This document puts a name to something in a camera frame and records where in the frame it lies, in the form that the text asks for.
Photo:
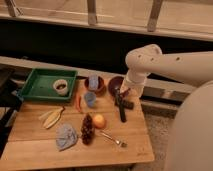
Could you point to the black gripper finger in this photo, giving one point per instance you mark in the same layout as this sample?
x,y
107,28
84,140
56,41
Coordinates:
x,y
122,114

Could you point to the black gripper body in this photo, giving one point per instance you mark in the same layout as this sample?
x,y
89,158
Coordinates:
x,y
120,99

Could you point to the blue towel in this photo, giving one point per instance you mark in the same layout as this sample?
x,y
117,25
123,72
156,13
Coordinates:
x,y
66,137

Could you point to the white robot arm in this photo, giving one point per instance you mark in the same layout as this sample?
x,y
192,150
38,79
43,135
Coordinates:
x,y
190,144

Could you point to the blue plastic cup in bowl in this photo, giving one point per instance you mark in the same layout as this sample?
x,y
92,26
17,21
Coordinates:
x,y
93,82

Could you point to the white cup with dark contents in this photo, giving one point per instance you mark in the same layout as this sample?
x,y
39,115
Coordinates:
x,y
61,87

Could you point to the dark purple bowl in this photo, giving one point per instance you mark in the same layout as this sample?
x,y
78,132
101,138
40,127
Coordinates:
x,y
114,84

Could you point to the brown bowl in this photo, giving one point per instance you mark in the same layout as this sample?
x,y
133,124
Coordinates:
x,y
100,87

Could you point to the yellow apple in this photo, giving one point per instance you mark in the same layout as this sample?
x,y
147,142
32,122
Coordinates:
x,y
99,121

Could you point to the silver fork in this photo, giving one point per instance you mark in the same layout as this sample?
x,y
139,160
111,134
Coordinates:
x,y
116,141

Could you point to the brown pine cone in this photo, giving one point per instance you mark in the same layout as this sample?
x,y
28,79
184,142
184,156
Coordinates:
x,y
87,130

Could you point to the orange carrot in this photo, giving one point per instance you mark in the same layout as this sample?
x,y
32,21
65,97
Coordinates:
x,y
78,103

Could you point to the yellow banana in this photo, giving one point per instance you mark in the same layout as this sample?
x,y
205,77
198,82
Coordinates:
x,y
51,117

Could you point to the green plastic tray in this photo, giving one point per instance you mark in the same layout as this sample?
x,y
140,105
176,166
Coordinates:
x,y
39,85

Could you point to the dark chair at left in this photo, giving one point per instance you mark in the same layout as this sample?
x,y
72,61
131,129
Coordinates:
x,y
7,99

